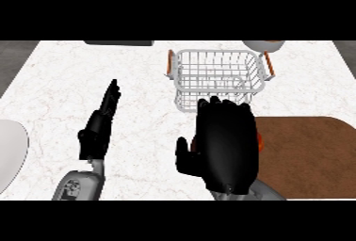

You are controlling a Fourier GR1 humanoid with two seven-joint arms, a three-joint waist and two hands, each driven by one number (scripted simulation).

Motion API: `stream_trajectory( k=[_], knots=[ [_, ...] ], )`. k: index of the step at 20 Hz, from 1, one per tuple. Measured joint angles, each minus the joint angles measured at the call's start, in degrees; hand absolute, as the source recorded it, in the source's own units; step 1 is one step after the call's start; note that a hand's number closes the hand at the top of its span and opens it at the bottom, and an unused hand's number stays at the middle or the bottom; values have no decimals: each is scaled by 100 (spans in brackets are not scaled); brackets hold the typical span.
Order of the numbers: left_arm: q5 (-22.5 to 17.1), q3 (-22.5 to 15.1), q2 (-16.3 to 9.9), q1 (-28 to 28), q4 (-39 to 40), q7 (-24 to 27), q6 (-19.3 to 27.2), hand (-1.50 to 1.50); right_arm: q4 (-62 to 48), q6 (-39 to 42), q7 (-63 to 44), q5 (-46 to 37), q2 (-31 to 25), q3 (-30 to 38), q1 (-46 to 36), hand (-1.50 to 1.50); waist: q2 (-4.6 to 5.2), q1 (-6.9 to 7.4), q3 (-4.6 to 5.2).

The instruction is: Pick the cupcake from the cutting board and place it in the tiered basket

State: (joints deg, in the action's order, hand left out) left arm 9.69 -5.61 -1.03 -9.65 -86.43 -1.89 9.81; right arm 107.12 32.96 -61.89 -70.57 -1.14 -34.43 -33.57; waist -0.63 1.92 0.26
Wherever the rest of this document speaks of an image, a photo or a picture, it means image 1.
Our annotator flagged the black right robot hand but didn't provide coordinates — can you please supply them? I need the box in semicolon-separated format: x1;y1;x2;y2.
174;95;260;196

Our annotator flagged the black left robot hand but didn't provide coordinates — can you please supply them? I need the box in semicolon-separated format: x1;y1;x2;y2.
76;78;122;161

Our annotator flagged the orange cupcake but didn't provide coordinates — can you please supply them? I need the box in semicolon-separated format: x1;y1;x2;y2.
254;131;266;154

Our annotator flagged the brown wooden cutting board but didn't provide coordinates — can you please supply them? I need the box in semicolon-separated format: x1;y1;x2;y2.
252;116;356;200

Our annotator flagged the white round plate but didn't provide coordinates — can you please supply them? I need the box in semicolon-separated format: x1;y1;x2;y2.
0;119;31;196

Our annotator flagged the dark grey flat appliance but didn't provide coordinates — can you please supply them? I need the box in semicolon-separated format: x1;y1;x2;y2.
82;40;155;47

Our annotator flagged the pale grey round bowl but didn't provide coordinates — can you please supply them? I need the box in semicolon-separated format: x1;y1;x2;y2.
240;40;286;53

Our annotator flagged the white wire tiered basket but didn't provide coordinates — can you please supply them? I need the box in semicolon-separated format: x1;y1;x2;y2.
164;48;276;113

